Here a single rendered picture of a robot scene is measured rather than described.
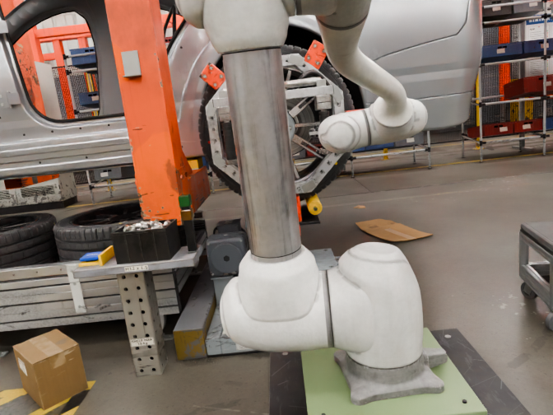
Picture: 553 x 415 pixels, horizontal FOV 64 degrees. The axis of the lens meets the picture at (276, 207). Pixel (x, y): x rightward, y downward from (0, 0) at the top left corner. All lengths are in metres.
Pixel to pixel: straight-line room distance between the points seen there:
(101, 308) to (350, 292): 1.42
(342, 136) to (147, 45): 0.88
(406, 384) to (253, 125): 0.56
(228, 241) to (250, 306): 1.10
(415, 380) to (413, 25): 1.74
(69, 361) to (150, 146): 0.83
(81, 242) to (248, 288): 1.41
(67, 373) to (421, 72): 1.97
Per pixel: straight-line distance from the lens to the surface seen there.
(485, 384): 1.10
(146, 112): 1.76
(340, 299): 0.86
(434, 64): 2.34
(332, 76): 1.88
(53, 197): 6.63
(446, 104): 2.35
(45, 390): 1.83
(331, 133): 1.17
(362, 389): 0.93
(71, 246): 2.21
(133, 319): 1.75
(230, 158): 1.58
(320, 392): 0.96
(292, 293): 0.83
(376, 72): 1.04
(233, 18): 0.74
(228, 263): 1.96
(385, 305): 0.85
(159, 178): 1.77
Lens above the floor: 0.90
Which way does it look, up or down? 12 degrees down
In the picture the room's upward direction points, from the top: 7 degrees counter-clockwise
